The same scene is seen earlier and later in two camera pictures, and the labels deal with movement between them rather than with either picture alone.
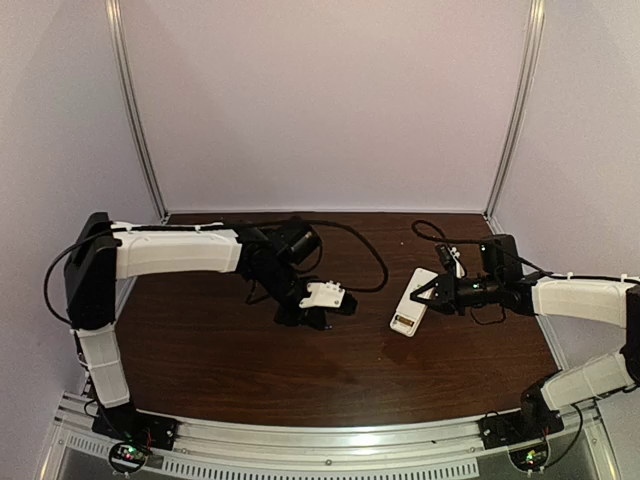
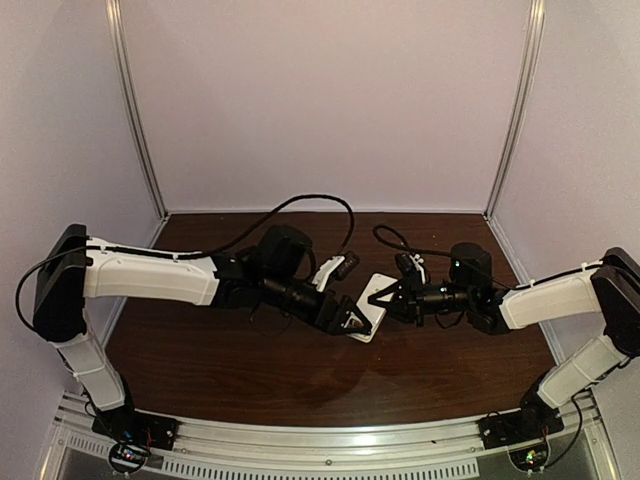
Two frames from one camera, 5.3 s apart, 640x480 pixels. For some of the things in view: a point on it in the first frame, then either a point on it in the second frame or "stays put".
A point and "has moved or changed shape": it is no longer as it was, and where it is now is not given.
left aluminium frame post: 133,104 stays put
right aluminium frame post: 535,29 stays put
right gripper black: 445,291 -> 408,298
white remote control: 411,311 has moved or changed shape
